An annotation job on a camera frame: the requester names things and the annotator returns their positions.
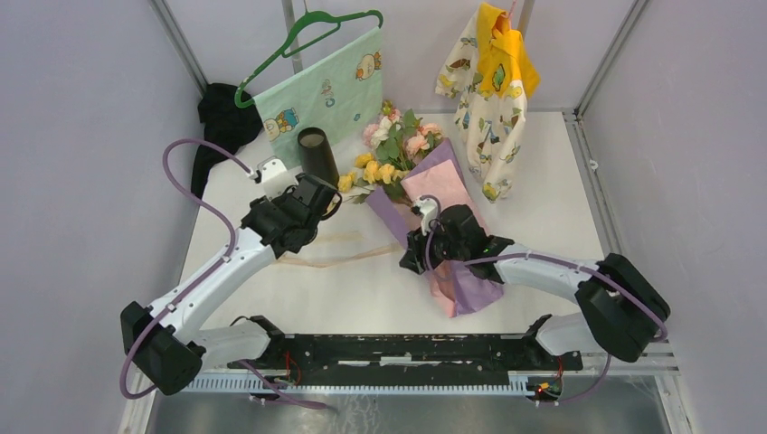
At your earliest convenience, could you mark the yellow cartoon child jacket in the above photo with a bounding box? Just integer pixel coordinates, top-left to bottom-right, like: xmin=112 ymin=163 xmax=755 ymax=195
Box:
xmin=435 ymin=3 xmax=540 ymax=203

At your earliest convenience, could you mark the white slotted cable duct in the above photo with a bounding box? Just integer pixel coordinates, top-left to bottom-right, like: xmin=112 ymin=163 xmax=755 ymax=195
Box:
xmin=140 ymin=335 xmax=678 ymax=398

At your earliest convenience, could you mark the purple wrapping paper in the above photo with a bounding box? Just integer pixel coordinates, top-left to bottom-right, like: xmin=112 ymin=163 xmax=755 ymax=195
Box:
xmin=366 ymin=139 xmax=504 ymax=317

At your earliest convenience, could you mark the black cylindrical vase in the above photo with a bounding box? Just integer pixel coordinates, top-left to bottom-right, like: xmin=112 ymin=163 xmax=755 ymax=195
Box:
xmin=298 ymin=127 xmax=339 ymax=186

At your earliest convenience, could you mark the pink wrapping paper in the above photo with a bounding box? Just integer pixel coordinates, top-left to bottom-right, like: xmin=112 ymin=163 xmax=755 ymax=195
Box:
xmin=402 ymin=159 xmax=503 ymax=317

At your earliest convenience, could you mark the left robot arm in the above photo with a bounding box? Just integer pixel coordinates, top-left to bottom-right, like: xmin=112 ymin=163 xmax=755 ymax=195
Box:
xmin=119 ymin=174 xmax=341 ymax=395

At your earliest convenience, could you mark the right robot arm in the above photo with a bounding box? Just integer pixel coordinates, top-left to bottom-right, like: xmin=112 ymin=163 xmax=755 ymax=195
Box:
xmin=400 ymin=195 xmax=670 ymax=363

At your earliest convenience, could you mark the green clothes hanger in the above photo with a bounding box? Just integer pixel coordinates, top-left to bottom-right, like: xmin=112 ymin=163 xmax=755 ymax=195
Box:
xmin=234 ymin=9 xmax=384 ymax=109

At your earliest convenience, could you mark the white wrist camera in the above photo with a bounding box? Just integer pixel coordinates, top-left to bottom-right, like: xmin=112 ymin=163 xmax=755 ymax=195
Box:
xmin=412 ymin=194 xmax=441 ymax=236
xmin=249 ymin=156 xmax=297 ymax=200

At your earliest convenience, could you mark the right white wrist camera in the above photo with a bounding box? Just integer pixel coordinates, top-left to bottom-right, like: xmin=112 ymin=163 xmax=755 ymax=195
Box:
xmin=412 ymin=194 xmax=441 ymax=236

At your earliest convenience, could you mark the black cloth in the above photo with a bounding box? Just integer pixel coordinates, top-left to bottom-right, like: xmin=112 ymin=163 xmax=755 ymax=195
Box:
xmin=190 ymin=83 xmax=263 ymax=199

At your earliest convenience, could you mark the artificial flower bunch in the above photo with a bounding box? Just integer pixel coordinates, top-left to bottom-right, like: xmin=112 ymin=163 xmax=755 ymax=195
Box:
xmin=337 ymin=99 xmax=446 ymax=204

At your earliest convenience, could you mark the beige printed ribbon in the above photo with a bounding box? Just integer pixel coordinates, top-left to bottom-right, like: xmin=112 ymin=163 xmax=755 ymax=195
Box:
xmin=277 ymin=231 xmax=402 ymax=269

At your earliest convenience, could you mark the green cartoon cloth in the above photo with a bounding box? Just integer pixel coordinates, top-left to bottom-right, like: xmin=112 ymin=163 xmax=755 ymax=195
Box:
xmin=253 ymin=28 xmax=383 ymax=169

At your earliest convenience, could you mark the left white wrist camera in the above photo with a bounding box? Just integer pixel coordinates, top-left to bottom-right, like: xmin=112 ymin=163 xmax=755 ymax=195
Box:
xmin=249 ymin=156 xmax=297 ymax=200

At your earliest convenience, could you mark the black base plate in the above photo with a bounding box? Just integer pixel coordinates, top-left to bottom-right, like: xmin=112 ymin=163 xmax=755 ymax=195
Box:
xmin=248 ymin=316 xmax=583 ymax=386

